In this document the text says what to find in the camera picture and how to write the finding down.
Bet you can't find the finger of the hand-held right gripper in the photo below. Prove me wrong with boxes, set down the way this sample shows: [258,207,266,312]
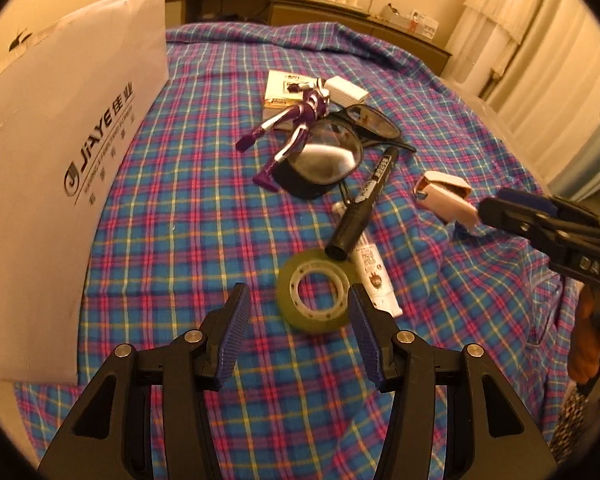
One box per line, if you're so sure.
[497,187,600,228]
[479,197,573,263]

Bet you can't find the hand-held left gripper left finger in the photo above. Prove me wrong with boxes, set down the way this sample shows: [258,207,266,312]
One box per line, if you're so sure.
[37,282,253,480]

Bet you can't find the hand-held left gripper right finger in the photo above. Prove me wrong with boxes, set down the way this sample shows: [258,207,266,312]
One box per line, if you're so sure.
[347,282,563,480]

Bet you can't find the clear tape roll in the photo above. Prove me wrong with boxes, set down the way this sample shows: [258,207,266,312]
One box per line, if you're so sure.
[275,252,363,335]

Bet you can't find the black framed glasses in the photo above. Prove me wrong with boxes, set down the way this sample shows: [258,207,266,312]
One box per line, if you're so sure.
[275,104,417,201]

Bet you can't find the purple silver action figure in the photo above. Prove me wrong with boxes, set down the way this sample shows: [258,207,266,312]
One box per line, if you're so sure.
[236,78,333,192]

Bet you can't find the person's right hand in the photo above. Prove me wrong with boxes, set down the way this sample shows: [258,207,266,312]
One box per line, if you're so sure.
[567,285,600,386]

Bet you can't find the white ointment tube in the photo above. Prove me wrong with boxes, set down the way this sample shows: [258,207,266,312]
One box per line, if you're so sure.
[331,201,402,318]

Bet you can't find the plaid blanket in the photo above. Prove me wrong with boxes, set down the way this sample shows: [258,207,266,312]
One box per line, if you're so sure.
[14,22,600,480]

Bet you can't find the black marker pen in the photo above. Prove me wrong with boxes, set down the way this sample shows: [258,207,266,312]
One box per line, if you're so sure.
[325,146,400,262]

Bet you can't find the dark patterned cloth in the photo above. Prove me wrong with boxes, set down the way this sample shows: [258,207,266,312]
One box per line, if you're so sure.
[550,387,598,463]

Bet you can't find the cream curtain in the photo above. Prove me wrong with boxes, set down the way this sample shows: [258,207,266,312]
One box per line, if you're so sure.
[450,0,600,186]

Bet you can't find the white charger adapter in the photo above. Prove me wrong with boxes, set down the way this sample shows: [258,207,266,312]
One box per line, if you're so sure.
[325,76,370,107]

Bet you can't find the white tray with clutter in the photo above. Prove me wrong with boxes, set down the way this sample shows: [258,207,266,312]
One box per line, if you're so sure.
[382,2,441,38]

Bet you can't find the white tissue pack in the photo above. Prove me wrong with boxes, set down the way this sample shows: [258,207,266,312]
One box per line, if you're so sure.
[262,70,326,133]

